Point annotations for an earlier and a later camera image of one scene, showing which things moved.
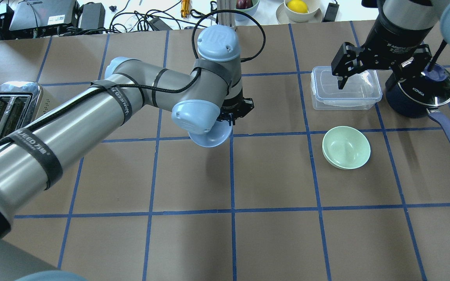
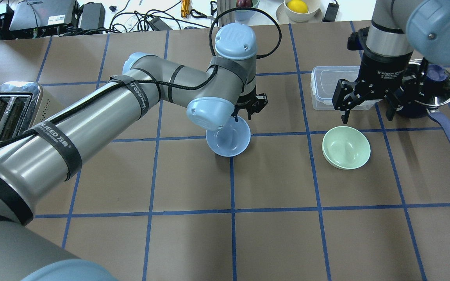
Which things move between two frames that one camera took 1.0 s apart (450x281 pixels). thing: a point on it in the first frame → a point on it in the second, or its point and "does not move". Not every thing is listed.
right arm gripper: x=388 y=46 → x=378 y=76
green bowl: x=346 y=148 does not move
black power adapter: x=331 y=13 does not move
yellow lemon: x=298 y=6 does not move
